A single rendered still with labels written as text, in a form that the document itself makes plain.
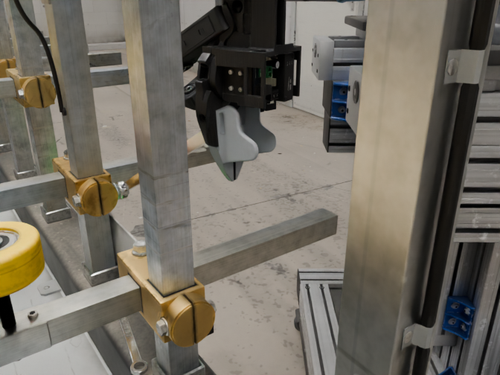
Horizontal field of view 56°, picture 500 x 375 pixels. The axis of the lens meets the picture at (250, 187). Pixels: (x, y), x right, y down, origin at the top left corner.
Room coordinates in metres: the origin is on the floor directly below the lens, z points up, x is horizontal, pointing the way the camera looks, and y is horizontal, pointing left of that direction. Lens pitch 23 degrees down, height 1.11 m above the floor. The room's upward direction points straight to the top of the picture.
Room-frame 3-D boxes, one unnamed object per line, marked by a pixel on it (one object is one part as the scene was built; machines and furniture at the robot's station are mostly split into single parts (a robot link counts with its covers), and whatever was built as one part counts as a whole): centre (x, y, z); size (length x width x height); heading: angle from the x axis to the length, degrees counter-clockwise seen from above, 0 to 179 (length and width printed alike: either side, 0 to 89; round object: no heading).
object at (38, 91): (0.83, 0.39, 0.95); 0.13 x 0.06 x 0.05; 36
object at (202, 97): (0.49, 0.04, 0.99); 0.05 x 0.02 x 0.09; 146
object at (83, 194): (0.63, 0.24, 0.85); 0.13 x 0.06 x 0.05; 36
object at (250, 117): (0.51, 0.00, 0.95); 0.06 x 0.03 x 0.09; 56
